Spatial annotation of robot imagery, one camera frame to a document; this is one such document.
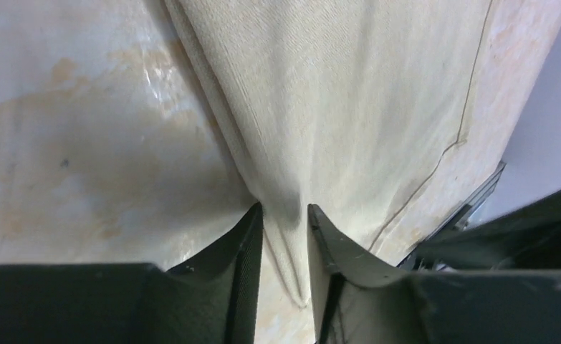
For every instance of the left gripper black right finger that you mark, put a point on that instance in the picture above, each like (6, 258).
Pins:
(358, 298)

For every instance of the beige cloth napkin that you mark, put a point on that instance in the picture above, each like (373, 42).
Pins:
(349, 105)

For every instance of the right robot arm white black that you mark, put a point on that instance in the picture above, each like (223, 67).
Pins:
(527, 238)

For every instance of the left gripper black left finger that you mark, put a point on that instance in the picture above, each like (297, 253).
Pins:
(209, 298)

